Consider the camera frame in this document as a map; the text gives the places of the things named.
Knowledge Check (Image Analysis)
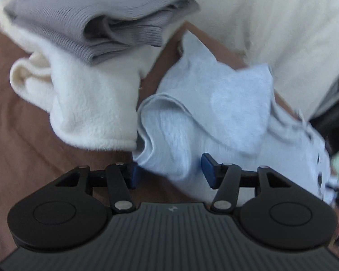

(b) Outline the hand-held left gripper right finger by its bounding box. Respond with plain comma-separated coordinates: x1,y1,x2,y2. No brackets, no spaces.
201,152,293,214

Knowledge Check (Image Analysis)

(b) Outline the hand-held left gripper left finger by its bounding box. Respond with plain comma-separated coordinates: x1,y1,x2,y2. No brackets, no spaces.
55,162,144,214

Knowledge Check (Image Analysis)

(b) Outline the light blue hoodie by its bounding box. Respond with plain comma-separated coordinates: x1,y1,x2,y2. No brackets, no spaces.
132,30,339,204

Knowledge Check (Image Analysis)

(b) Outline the cream fleece garment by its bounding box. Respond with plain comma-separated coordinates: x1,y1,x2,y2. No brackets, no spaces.
0,0,173,151

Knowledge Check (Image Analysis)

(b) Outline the grey ribbed sweater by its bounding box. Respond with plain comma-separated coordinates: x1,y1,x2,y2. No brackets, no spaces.
3,0,203,66

